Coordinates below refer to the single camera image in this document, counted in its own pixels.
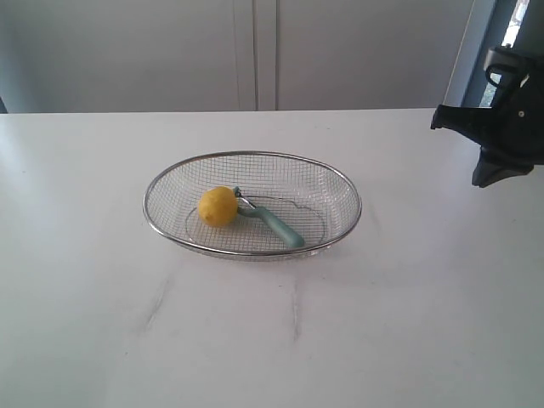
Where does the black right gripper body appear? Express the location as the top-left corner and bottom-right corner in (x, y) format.
(479, 71), (543, 166)

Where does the teal handled peeler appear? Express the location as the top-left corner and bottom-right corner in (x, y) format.
(233, 187), (305, 248)

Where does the yellow lemon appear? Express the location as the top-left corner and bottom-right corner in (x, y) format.
(197, 186), (238, 227)

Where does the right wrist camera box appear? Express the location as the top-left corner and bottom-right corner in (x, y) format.
(484, 46), (527, 87)

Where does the blue window frame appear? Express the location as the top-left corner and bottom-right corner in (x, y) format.
(443, 0), (517, 107)

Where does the metal wire mesh basket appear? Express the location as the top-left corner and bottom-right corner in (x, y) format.
(143, 150), (363, 261)

